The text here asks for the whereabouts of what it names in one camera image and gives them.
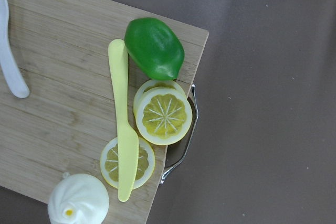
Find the white ceramic spoon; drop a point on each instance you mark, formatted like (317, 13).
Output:
(11, 72)

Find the lower stacked lemon slice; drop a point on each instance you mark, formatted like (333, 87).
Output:
(153, 84)

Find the green lime toy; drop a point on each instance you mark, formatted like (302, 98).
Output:
(155, 48)

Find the yellow plastic knife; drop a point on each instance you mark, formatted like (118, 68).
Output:
(128, 140)

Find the lemon slice under knife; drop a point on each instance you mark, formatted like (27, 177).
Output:
(109, 163)

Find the bamboo cutting board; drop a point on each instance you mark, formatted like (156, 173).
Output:
(61, 47)

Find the metal cutting board handle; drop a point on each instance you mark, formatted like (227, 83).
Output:
(195, 115)

